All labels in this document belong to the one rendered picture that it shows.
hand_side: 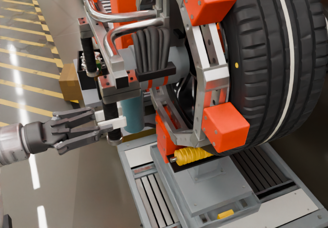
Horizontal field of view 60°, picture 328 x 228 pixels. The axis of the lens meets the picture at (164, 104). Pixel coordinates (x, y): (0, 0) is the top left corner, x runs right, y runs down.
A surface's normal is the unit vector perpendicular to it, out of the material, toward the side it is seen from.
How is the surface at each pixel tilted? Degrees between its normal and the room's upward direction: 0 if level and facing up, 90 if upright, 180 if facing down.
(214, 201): 0
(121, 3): 90
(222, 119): 0
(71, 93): 90
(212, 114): 0
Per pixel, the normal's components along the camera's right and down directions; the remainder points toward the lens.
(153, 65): -0.04, 0.12
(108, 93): 0.36, 0.62
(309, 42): 0.31, 0.15
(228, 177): 0.00, -0.75
